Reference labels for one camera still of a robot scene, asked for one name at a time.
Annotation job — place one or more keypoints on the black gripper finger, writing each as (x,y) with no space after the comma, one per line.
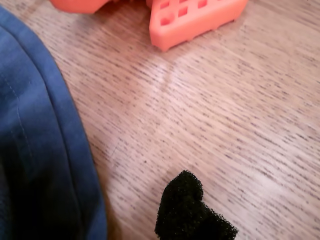
(185,212)

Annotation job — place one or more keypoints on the blue printed T-shirt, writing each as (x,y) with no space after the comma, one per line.
(37,150)

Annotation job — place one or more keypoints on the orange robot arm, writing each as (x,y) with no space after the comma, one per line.
(80,6)

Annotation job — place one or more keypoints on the orange perforated arm base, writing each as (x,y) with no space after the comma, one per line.
(190,27)

